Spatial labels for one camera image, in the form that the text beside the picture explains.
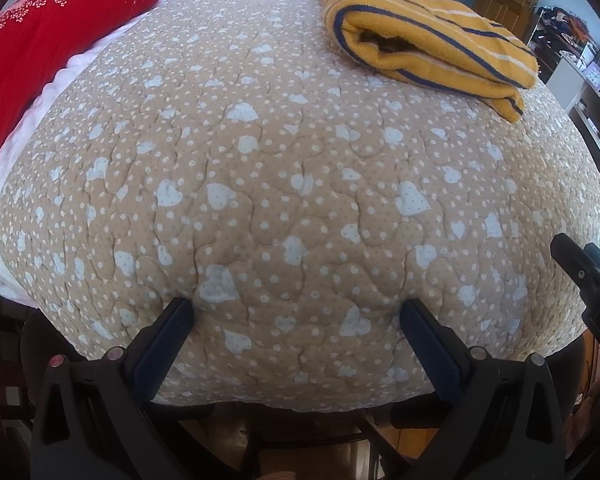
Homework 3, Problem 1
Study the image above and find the white cabinet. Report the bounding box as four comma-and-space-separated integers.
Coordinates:
542, 54, 600, 113

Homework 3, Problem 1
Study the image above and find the cluttered dark shelf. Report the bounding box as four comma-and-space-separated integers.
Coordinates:
527, 5, 598, 68

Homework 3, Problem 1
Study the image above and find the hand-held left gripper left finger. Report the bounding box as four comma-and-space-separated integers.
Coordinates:
30, 297, 197, 480

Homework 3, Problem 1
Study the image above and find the beige heart print quilt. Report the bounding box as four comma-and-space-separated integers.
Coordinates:
0, 0, 600, 413

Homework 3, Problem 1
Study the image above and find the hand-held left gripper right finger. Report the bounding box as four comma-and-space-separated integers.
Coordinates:
399, 298, 567, 480

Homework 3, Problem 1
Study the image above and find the yellow striped sweater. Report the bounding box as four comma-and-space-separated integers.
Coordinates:
318, 0, 540, 124

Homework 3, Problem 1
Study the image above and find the white fluffy blanket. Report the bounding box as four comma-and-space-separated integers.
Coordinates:
0, 0, 173, 311

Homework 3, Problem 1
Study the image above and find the red patterned pillow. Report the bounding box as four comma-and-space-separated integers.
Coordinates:
0, 0, 226, 168

